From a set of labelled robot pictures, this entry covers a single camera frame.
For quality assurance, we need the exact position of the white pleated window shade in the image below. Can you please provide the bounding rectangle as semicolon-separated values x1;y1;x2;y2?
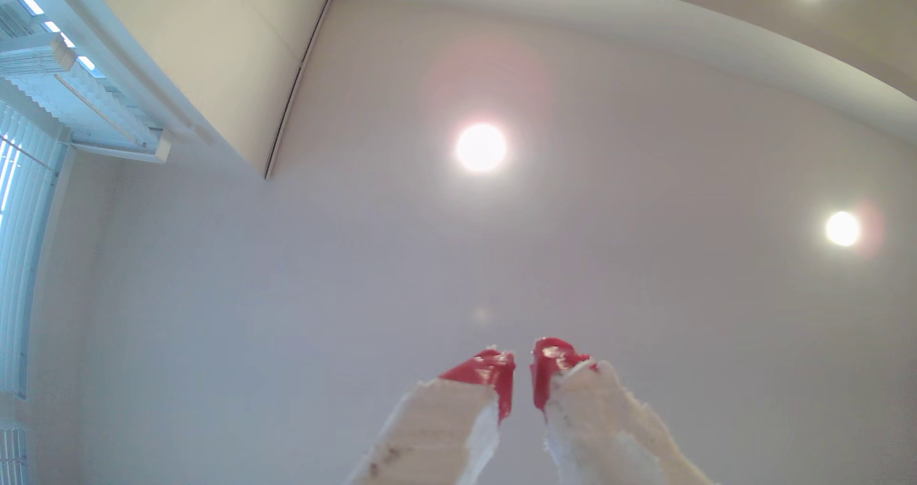
0;0;173;165

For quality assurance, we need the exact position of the white slatted window blind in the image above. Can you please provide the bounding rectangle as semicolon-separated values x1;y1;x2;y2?
0;98;69;400

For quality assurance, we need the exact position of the round ceiling light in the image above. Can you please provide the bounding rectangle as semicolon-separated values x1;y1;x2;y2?
455;121;508;174
824;210;862;248

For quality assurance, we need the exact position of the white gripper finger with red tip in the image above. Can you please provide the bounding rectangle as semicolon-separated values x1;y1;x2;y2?
350;347;517;485
531;336;719;485

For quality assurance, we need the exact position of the white window valance beam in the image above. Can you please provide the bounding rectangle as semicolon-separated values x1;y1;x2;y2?
7;0;216;145

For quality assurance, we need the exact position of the dark wall trim strip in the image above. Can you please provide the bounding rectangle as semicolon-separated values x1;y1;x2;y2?
264;0;335;180

